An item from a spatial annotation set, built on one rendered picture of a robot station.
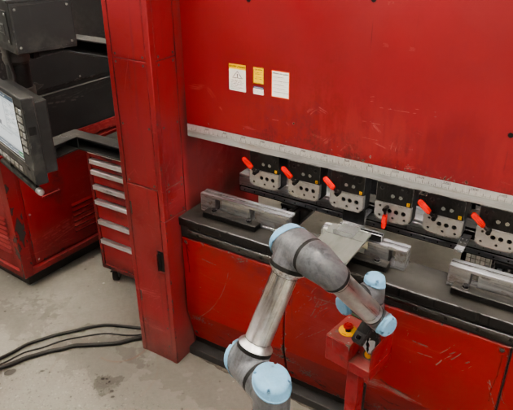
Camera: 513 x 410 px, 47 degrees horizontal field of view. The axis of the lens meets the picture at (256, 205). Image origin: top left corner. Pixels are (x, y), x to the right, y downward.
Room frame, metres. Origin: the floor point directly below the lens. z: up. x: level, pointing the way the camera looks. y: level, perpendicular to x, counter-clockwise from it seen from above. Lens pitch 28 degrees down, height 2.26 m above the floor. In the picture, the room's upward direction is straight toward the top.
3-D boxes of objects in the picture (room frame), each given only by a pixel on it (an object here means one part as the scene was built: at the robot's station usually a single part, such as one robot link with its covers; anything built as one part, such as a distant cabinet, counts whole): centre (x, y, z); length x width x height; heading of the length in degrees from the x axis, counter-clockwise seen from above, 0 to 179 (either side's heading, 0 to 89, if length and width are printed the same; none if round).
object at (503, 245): (1.89, -0.90, 1.18); 0.15 x 0.09 x 0.17; 58
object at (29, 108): (2.32, 0.98, 1.42); 0.45 x 0.12 x 0.36; 40
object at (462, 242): (2.10, -0.87, 1.01); 0.26 x 0.12 x 0.05; 148
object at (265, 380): (1.31, -0.04, 0.94); 0.13 x 0.12 x 0.14; 33
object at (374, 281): (1.70, -0.41, 1.03); 0.09 x 0.08 x 0.11; 123
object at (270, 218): (2.49, 0.05, 0.92); 0.50 x 0.06 x 0.10; 58
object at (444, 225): (1.99, -0.73, 1.18); 0.15 x 0.09 x 0.17; 58
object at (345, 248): (2.07, -0.34, 1.00); 0.26 x 0.18 x 0.01; 148
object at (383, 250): (2.17, -0.46, 0.92); 0.39 x 0.06 x 0.10; 58
